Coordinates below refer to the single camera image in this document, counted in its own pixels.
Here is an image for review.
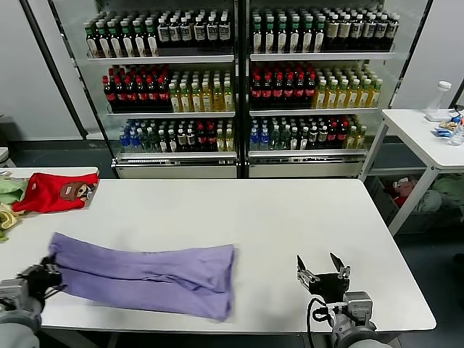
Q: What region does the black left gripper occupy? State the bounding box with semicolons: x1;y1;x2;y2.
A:
22;255;63;297

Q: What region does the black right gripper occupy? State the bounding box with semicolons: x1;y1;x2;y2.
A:
296;252;352;304

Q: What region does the purple t-shirt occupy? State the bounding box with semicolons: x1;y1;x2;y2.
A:
48;231;236;323

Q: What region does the pale yellow garment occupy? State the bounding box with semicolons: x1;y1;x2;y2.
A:
0;202;26;231

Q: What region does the red t-shirt with bear print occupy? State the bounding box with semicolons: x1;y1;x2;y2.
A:
12;172;101;215

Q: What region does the light green garment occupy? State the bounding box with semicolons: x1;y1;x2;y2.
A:
0;176;29;206

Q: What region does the dark grey storage crate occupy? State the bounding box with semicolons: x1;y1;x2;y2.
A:
364;173;464;235

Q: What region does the red cloth in crate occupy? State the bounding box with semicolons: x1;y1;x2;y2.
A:
384;177;418;207

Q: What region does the glass drinks cooler cabinet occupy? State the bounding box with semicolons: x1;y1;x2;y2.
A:
241;0;434;178
49;0;242;179

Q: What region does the green cloth in crate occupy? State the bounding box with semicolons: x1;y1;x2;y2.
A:
431;173;464;211

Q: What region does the white side table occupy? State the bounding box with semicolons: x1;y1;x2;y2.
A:
358;107;464;236

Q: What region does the clear drinking glass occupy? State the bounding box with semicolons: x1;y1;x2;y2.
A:
448;125;464;146

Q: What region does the clear bottle with white cap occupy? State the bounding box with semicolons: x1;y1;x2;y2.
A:
424;80;453;123

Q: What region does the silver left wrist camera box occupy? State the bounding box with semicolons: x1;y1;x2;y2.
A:
0;278;28;302

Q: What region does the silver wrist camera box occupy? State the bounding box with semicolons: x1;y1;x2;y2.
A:
342;291;374;318
0;278;28;302

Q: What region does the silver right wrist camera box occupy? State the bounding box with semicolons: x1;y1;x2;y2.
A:
342;291;374;318

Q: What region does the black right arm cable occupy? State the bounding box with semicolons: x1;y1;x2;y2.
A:
307;297;344;348

